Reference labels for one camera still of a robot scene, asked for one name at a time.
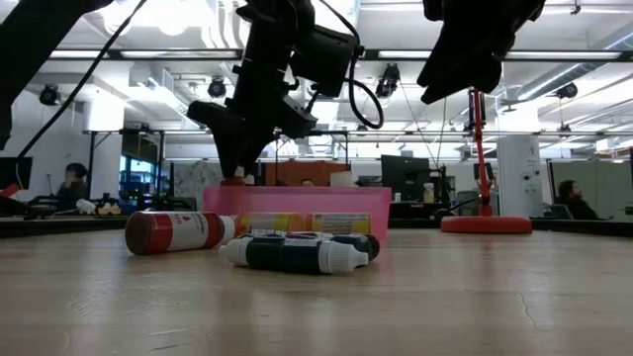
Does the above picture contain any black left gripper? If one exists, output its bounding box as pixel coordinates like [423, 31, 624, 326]
[186, 42, 318, 180]

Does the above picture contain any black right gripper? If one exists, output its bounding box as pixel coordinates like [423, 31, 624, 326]
[416, 0, 516, 106]

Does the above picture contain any large orange food colouring bottle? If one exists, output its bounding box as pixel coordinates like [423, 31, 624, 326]
[220, 165, 247, 188]

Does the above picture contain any large yellow food colouring bottle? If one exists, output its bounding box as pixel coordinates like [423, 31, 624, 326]
[233, 212, 309, 234]

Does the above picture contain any large red food colouring bottle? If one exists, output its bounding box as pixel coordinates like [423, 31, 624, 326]
[124, 211, 239, 257]

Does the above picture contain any black ceiling spotlight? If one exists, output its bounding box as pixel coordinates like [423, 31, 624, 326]
[39, 83, 61, 108]
[374, 62, 402, 100]
[207, 76, 228, 100]
[555, 81, 580, 101]

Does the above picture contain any orange brown partition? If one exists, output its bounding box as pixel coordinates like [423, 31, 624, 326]
[264, 159, 353, 188]

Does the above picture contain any pink plastic bin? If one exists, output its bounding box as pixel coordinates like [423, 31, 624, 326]
[202, 185, 393, 242]

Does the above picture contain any white building column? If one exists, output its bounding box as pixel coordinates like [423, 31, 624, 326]
[496, 133, 545, 220]
[81, 98, 125, 202]

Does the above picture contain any blue glowing screen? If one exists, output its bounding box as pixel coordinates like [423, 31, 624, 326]
[118, 155, 160, 199]

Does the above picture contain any white box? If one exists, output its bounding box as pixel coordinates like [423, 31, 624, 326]
[329, 171, 358, 189]

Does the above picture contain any black computer monitor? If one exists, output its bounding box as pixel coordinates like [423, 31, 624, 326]
[380, 154, 432, 204]
[0, 156, 34, 192]

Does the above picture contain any small navy dropper bottle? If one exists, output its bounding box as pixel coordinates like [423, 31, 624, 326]
[249, 229, 333, 242]

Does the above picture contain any small olive green dropper bottle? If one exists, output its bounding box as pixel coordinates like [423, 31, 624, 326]
[219, 235, 286, 271]

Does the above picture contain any red desk lamp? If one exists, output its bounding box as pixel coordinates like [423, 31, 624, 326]
[439, 87, 534, 235]

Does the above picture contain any small teal dropper bottle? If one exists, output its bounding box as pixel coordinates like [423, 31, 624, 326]
[329, 232, 371, 258]

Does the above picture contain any small blue dropper bottle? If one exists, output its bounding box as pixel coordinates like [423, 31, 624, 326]
[280, 238, 371, 276]

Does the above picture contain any grey cubicle partition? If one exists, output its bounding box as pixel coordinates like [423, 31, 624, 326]
[548, 158, 633, 219]

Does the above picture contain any black workstation frame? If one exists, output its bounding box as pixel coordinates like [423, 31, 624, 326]
[82, 127, 350, 202]

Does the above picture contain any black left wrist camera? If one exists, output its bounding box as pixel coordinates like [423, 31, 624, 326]
[290, 23, 361, 99]

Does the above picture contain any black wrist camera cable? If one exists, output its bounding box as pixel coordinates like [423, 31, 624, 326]
[345, 44, 386, 131]

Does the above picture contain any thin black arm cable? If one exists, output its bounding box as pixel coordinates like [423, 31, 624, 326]
[14, 0, 149, 162]

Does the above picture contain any black aluminium table frame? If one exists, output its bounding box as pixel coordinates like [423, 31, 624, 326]
[0, 216, 633, 239]

